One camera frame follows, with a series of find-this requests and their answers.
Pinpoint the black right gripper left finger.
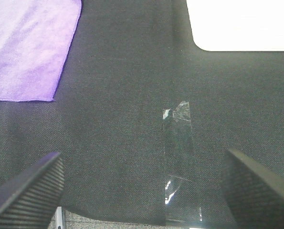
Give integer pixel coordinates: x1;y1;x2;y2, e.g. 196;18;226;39
0;152;65;229

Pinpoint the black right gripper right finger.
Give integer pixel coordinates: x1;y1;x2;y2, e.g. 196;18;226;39
221;149;284;229

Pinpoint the purple microfiber towel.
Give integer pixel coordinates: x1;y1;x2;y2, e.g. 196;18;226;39
0;0;82;102

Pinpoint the clear tape strip right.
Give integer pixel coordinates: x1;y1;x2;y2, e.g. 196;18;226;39
162;101;202;225

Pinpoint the black fabric table cover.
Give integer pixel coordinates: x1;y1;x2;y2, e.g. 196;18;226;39
0;0;284;228

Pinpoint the white plastic bin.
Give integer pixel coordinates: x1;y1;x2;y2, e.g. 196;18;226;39
187;0;284;52

